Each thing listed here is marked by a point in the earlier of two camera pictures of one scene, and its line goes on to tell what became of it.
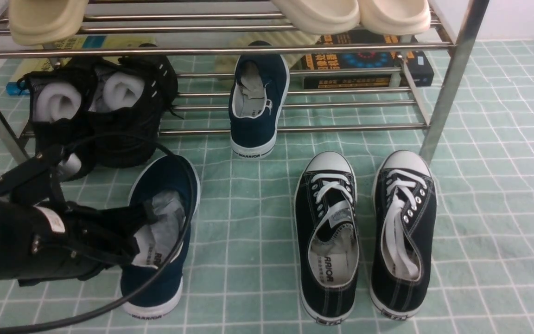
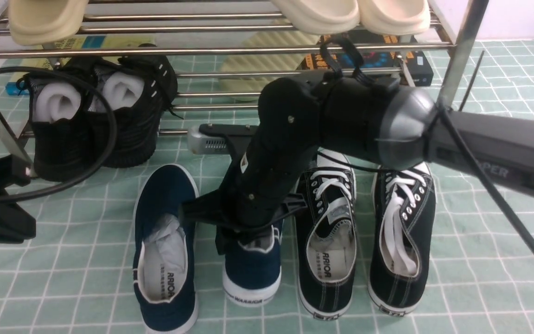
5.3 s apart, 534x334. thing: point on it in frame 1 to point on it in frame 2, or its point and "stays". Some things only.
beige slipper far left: x=36 y=22 stays
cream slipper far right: x=395 y=17 stays
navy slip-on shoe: x=258 y=92 to x=252 y=270
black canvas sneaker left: x=327 y=236 stays
